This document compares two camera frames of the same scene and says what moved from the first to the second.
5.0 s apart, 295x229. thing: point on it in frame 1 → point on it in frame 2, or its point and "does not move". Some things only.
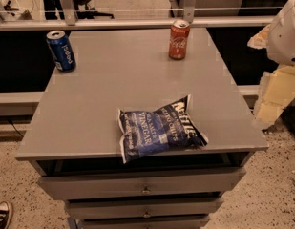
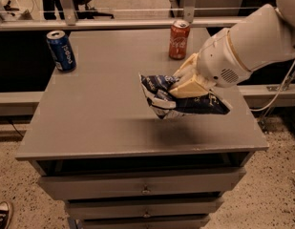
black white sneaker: x=3 y=215 does not move
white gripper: x=285 y=40 → x=218 y=60
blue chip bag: x=166 y=130 → x=157 y=89
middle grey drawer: x=204 y=207 does not move
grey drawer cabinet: x=74 y=139 does not move
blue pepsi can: x=61 y=50 does not move
